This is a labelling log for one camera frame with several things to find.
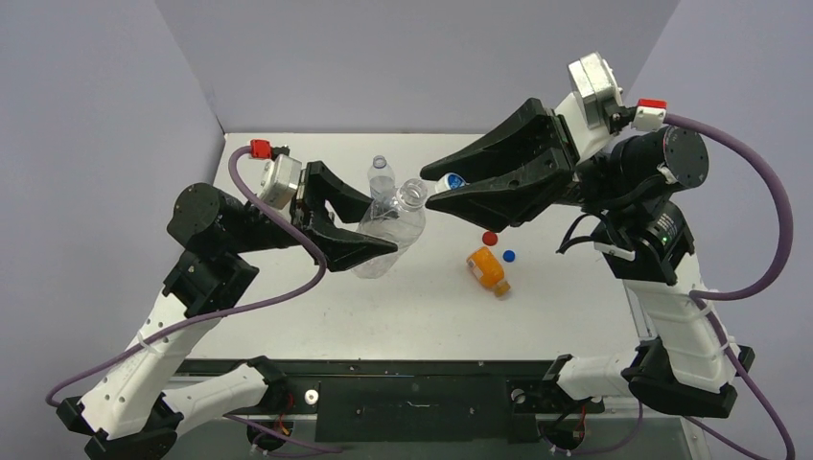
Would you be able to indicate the white blue bottle cap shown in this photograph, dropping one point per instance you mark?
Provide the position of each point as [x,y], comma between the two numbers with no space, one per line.
[448,182]

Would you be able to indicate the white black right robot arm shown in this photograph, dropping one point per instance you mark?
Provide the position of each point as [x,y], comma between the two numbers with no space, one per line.
[689,365]

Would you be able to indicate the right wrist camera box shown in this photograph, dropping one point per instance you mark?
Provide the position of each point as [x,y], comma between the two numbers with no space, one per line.
[594,112]

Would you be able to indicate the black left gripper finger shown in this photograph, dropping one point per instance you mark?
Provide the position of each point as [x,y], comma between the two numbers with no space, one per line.
[322,186]
[345,249]

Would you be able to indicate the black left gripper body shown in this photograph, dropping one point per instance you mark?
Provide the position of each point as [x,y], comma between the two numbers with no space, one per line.
[299,212]

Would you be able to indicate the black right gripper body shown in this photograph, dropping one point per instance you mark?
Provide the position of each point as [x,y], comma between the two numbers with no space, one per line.
[565,156]

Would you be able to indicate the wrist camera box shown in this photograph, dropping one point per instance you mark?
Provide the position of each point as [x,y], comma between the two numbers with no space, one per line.
[280,181]
[594,112]

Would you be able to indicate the red bottle cap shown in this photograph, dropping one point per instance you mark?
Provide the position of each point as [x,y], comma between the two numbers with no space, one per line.
[490,238]

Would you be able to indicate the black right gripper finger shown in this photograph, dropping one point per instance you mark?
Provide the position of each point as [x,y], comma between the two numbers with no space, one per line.
[499,194]
[520,138]

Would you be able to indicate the orange juice bottle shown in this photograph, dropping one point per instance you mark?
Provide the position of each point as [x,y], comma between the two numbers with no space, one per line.
[488,271]

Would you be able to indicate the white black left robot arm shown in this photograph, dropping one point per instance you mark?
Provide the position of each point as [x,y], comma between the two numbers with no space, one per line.
[131,413]

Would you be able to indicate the blue Pepsi bottle cap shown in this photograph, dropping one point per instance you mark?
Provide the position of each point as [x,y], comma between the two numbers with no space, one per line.
[509,256]

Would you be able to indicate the clear crushed plastic bottle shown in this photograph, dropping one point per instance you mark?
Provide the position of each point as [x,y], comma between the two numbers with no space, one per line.
[397,216]

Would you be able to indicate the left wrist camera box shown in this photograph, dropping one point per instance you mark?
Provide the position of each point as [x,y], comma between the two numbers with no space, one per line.
[280,181]

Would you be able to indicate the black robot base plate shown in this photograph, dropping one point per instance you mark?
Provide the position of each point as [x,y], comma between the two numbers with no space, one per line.
[421,401]

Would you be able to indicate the Pepsi bottle blue label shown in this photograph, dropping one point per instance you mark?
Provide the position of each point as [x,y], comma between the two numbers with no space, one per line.
[381,177]

